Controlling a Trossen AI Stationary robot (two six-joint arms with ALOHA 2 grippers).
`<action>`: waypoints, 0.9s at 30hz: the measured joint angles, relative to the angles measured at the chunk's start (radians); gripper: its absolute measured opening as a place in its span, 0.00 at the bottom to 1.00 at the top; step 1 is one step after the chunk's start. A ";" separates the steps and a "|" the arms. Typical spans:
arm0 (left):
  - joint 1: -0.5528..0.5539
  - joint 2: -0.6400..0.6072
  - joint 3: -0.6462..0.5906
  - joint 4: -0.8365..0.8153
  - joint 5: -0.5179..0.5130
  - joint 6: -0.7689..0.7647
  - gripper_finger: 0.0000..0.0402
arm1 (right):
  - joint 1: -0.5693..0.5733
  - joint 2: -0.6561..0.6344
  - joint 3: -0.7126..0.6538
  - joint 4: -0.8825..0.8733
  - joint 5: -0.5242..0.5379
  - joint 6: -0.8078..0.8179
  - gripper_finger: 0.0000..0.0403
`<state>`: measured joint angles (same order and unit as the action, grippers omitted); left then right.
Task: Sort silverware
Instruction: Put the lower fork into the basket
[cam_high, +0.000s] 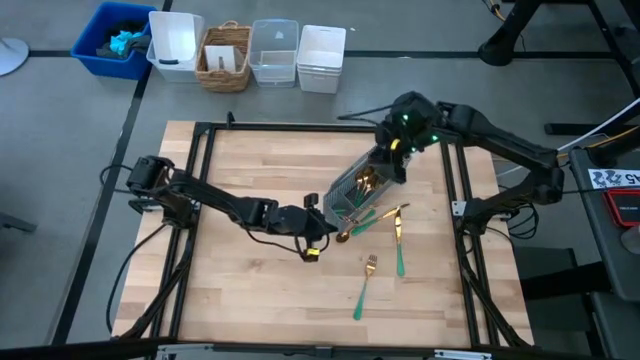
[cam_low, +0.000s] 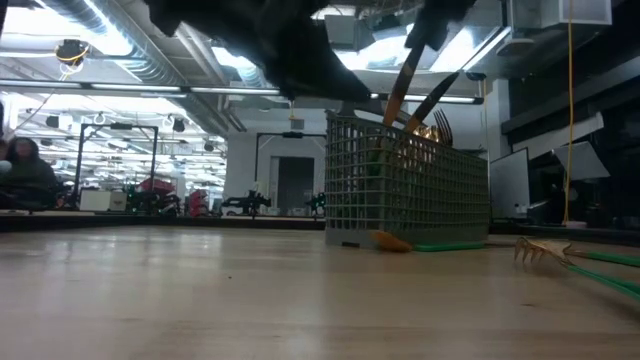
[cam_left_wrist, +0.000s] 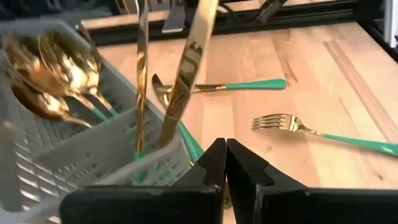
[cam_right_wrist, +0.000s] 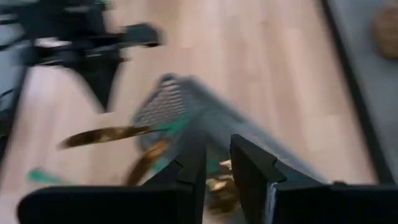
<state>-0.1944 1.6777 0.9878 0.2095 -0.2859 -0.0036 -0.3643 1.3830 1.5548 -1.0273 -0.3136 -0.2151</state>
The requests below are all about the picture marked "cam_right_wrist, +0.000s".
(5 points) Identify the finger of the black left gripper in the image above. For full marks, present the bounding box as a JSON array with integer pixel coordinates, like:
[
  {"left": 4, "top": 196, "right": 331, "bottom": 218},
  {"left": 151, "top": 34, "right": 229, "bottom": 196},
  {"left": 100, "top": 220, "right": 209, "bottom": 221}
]
[
  {"left": 72, "top": 58, "right": 123, "bottom": 113},
  {"left": 123, "top": 22, "right": 163, "bottom": 48}
]

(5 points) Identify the black metal table frame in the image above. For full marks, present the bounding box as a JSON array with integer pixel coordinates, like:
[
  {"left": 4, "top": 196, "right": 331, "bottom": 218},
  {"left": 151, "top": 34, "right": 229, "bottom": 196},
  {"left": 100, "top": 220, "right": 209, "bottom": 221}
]
[{"left": 320, "top": 0, "right": 396, "bottom": 185}]

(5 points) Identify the wicker basket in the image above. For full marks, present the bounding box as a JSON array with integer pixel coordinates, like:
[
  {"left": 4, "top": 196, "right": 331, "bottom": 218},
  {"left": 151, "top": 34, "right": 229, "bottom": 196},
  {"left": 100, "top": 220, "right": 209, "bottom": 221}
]
[{"left": 371, "top": 4, "right": 398, "bottom": 60}]

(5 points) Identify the gold spoon green handle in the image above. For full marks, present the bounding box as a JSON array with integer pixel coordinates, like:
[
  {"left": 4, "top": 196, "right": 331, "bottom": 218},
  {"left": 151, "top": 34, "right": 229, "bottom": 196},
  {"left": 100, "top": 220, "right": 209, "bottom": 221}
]
[{"left": 206, "top": 175, "right": 242, "bottom": 216}]

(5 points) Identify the gold fork green handle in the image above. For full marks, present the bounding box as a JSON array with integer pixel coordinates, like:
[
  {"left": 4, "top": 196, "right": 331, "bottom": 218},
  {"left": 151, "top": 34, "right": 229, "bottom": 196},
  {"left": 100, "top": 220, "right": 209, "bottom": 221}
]
[{"left": 207, "top": 159, "right": 233, "bottom": 175}]

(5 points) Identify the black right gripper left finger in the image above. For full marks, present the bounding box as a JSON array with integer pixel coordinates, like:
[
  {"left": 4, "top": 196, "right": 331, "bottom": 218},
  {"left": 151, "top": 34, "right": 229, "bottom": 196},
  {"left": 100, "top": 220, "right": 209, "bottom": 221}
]
[{"left": 17, "top": 136, "right": 208, "bottom": 224}]

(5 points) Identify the grey mesh cutlery caddy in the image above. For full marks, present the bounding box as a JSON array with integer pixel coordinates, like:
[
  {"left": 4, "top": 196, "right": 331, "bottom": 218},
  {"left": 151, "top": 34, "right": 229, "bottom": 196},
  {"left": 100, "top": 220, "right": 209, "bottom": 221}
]
[{"left": 132, "top": 73, "right": 327, "bottom": 188}]

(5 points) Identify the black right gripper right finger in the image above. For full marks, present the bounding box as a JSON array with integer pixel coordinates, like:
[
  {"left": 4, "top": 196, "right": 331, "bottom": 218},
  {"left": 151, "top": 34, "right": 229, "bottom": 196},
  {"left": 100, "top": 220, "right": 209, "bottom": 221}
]
[{"left": 229, "top": 133, "right": 398, "bottom": 224}]

